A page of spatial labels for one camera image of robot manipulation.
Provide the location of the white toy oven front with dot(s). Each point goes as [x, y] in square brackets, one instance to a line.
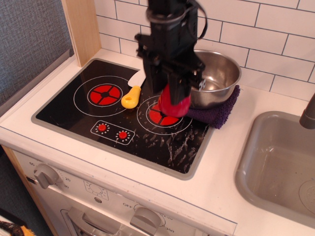
[72, 191]

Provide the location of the light wooden post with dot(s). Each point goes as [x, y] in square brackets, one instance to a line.
[83, 28]

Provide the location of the grey oven door handle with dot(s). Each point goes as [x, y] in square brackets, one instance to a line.
[96, 224]

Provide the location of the grey right oven knob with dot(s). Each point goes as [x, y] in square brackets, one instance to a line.
[146, 220]

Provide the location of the yellow handled toy knife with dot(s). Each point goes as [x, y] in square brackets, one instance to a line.
[131, 99]

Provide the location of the grey left oven knob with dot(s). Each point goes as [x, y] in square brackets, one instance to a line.
[45, 175]

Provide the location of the stainless steel bowl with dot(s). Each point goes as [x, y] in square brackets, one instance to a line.
[221, 75]

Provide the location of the grey toy sink basin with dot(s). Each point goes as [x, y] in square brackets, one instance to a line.
[277, 167]

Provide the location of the red toy strawberry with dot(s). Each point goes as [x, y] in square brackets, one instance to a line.
[165, 106]

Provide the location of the black toy stove top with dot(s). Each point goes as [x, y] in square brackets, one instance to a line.
[88, 108]

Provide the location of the purple folded cloth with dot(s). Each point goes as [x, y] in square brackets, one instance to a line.
[217, 116]

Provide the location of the grey toy faucet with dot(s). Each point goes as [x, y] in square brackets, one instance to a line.
[307, 119]

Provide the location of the grey oven knob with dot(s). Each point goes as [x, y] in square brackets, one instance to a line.
[146, 220]
[45, 175]

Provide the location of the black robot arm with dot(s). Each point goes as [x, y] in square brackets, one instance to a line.
[160, 11]

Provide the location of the orange and black plush toy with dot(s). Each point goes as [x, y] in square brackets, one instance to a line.
[15, 230]

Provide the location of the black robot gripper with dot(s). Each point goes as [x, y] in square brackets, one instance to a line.
[169, 58]

